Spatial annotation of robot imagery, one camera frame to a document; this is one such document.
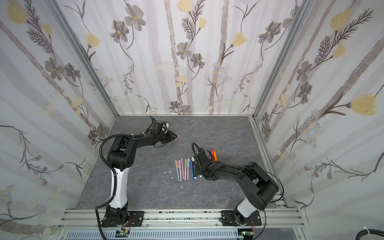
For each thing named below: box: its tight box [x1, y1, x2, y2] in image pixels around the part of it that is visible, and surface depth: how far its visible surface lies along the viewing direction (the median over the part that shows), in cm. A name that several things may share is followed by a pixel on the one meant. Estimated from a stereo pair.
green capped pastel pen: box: [184, 158, 187, 181], surface depth 93 cm
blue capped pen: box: [189, 160, 195, 182], surface depth 92 cm
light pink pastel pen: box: [178, 159, 182, 182], surface depth 92 cm
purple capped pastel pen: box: [180, 157, 185, 179], surface depth 95 cm
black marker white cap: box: [191, 156, 197, 179], surface depth 92 cm
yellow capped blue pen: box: [175, 160, 180, 181], surface depth 94 cm
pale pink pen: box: [187, 158, 190, 180], surface depth 94 cm
